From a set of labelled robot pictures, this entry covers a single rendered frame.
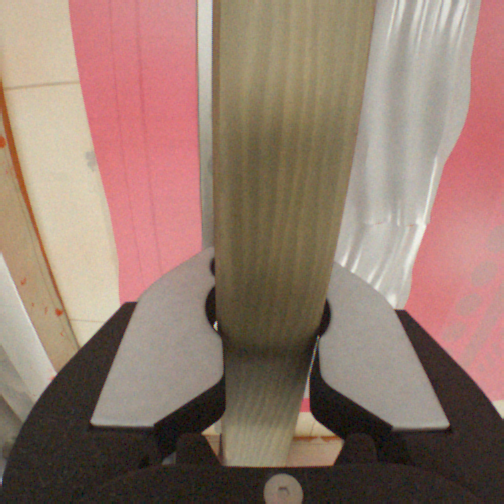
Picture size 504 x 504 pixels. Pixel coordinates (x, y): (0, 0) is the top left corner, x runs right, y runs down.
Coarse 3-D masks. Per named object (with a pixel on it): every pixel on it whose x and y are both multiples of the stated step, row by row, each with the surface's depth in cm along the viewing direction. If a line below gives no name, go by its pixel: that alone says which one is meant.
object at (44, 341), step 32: (0, 96) 13; (0, 128) 13; (0, 160) 14; (0, 192) 14; (0, 224) 14; (32, 224) 17; (0, 256) 14; (32, 256) 17; (0, 288) 16; (32, 288) 17; (0, 320) 17; (32, 320) 17; (64, 320) 21; (32, 352) 18; (64, 352) 20; (32, 384) 20; (320, 448) 28
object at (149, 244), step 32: (128, 224) 17; (160, 224) 17; (192, 224) 17; (448, 224) 17; (128, 256) 18; (160, 256) 18; (192, 256) 18; (416, 256) 18; (448, 256) 18; (128, 288) 20; (416, 288) 20; (448, 288) 20; (416, 320) 21; (480, 384) 26
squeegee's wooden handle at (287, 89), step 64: (256, 0) 4; (320, 0) 4; (256, 64) 5; (320, 64) 5; (256, 128) 5; (320, 128) 5; (256, 192) 6; (320, 192) 6; (256, 256) 6; (320, 256) 6; (256, 320) 7; (320, 320) 8; (256, 384) 9; (256, 448) 11
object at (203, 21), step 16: (208, 0) 9; (208, 16) 9; (208, 32) 9; (208, 48) 10; (208, 64) 10; (208, 80) 10; (208, 96) 10; (208, 112) 11; (208, 128) 11; (208, 144) 11; (208, 160) 12; (208, 176) 12; (208, 192) 12; (208, 208) 13; (208, 224) 13; (208, 240) 13
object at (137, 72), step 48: (96, 0) 12; (144, 0) 12; (192, 0) 12; (96, 48) 13; (144, 48) 13; (192, 48) 13; (480, 48) 12; (96, 96) 14; (144, 96) 14; (192, 96) 14; (480, 96) 14; (96, 144) 15; (144, 144) 15; (192, 144) 15; (480, 144) 15; (144, 192) 16; (192, 192) 16; (480, 192) 16
